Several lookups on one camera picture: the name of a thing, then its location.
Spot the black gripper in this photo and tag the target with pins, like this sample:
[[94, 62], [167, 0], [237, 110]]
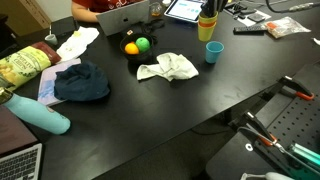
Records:
[[211, 7]]

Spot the yellow plastic cup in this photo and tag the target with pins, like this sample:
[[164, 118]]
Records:
[[204, 19], [205, 33]]

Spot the orange plastic cup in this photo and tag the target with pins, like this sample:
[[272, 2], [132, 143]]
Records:
[[205, 25]]

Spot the blue plastic cup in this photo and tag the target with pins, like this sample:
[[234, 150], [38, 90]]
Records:
[[213, 51]]

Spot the white tablet on stand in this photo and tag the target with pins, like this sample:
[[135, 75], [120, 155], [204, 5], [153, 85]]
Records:
[[185, 10]]

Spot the black remote on white paper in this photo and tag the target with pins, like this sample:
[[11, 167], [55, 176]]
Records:
[[253, 18]]

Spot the long black tv remote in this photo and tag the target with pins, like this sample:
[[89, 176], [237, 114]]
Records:
[[251, 30]]

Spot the white cloth towel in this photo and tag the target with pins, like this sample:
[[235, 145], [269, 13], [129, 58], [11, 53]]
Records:
[[169, 66]]

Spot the clear plastic snack bag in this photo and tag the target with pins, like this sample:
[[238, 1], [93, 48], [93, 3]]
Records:
[[285, 26]]

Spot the black bowl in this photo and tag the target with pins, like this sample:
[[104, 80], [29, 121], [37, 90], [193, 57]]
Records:
[[141, 57]]

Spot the silver laptop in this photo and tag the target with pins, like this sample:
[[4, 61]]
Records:
[[117, 20]]

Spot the orange ball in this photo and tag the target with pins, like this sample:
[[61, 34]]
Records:
[[131, 48]]

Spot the crumpled white paper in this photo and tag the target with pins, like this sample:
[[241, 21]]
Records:
[[316, 41]]

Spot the person in red shirt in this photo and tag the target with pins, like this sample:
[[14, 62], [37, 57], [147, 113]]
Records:
[[87, 10]]

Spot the white paper napkin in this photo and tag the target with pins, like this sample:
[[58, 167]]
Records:
[[77, 43]]

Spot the black perforated mounting board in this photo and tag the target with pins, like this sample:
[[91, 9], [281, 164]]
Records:
[[293, 121]]

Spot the dark blue cloth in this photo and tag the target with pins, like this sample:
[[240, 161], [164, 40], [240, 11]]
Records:
[[81, 82]]

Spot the lavender notebook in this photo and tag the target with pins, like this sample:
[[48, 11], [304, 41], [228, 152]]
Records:
[[47, 82]]

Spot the potato chip bag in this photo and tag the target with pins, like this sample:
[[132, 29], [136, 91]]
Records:
[[20, 67]]

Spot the teal water bottle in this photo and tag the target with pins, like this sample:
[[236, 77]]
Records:
[[35, 113]]

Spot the grey open laptop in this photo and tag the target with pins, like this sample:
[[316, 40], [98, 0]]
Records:
[[20, 151]]

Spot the orange handled clamp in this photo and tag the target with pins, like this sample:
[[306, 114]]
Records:
[[253, 125], [300, 90]]

